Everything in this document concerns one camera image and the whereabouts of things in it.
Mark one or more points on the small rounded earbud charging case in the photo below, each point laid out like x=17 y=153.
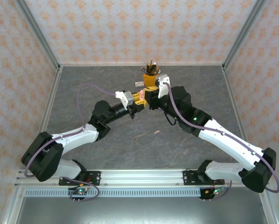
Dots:
x=142 y=94

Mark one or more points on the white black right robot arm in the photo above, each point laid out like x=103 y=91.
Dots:
x=228 y=142

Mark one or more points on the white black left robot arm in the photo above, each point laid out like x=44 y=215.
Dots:
x=78 y=135

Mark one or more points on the yellow pen cup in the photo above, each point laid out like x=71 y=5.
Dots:
x=149 y=79

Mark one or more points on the white red eraser box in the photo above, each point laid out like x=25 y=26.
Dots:
x=139 y=84

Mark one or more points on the black pen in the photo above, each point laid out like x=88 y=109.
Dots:
x=148 y=69

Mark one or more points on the white capped marker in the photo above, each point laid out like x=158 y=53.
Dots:
x=155 y=64

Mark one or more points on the yellow pencil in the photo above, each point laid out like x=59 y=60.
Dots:
x=151 y=61

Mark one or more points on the small circuit board green light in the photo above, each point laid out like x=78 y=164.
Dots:
x=80 y=191
x=215 y=191

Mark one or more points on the grey metal panel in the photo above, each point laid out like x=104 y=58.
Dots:
x=139 y=212

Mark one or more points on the aluminium frame back rail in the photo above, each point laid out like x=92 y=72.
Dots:
x=106 y=64

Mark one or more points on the aluminium frame side rail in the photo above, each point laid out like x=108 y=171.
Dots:
x=51 y=98
x=231 y=93

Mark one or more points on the aluminium front mounting rail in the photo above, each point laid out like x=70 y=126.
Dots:
x=141 y=177

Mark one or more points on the aluminium frame corner post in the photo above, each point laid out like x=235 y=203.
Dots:
x=244 y=32
x=38 y=35

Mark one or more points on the aluminium frame lower post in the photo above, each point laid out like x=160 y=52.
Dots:
x=267 y=205
x=13 y=207

